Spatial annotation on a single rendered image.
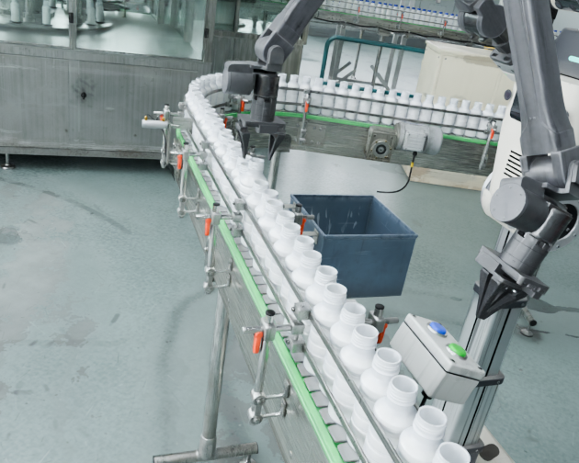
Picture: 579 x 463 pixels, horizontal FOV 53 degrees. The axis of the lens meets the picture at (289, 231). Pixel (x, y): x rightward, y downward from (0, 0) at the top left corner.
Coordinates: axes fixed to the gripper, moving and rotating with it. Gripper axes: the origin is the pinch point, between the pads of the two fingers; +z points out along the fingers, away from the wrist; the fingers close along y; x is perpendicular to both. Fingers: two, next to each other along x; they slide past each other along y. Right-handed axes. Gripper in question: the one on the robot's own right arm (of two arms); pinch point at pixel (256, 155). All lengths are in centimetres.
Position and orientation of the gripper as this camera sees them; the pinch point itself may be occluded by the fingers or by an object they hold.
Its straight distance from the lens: 139.8
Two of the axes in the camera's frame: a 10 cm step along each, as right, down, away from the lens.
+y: -9.4, 0.0, -3.4
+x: 3.1, 4.4, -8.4
